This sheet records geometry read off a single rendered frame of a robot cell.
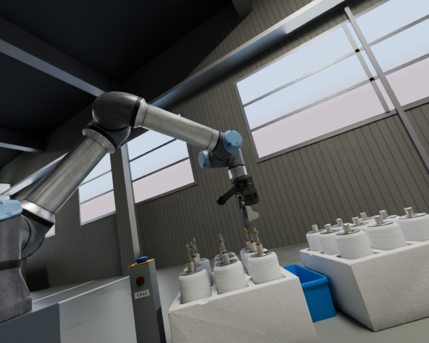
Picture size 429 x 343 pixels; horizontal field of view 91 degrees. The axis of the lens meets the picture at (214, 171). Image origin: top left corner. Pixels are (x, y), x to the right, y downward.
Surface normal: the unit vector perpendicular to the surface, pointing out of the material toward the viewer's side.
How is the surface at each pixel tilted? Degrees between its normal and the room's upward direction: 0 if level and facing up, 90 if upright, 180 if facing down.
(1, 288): 72
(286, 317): 90
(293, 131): 90
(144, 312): 90
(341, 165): 90
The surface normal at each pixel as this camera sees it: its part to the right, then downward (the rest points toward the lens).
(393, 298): 0.00, -0.26
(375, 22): -0.46, -0.13
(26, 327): 0.86, -0.32
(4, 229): 0.95, -0.27
